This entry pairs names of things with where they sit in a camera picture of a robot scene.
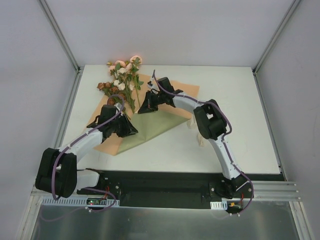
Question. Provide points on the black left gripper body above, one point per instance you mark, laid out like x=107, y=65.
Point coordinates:
x=121, y=125

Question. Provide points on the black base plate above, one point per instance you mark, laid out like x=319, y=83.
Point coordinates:
x=190, y=201

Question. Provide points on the white cable duct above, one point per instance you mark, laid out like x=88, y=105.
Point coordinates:
x=225, y=205
x=80, y=202

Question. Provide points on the aluminium frame post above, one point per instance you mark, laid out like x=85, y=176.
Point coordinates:
x=59, y=34
x=277, y=33

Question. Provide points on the cream ribbon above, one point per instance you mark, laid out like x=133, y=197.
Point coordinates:
x=192, y=125

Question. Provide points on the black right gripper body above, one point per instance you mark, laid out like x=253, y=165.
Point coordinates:
x=152, y=99

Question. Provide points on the pink rose flower branch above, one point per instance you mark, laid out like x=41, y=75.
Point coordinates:
x=133, y=66

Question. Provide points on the right aluminium frame post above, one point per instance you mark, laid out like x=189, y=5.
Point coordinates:
x=277, y=33

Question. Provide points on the left white cable duct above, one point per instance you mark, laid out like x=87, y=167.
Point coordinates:
x=80, y=202

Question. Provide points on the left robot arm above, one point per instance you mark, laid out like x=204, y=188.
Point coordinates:
x=58, y=173

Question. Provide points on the brown rose flower branch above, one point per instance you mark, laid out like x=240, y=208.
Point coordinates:
x=113, y=92

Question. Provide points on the cream rose flower branch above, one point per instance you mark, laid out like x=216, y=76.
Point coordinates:
x=123, y=81

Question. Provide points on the green and orange wrapping paper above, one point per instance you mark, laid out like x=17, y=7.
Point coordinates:
x=149, y=125

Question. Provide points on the aluminium front rail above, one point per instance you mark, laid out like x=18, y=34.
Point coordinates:
x=259, y=190

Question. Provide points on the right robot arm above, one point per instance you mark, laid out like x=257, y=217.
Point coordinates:
x=212, y=125

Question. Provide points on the right white cable duct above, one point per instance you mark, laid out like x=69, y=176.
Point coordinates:
x=225, y=205

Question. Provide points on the left aluminium frame post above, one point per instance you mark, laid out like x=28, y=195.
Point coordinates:
x=59, y=34

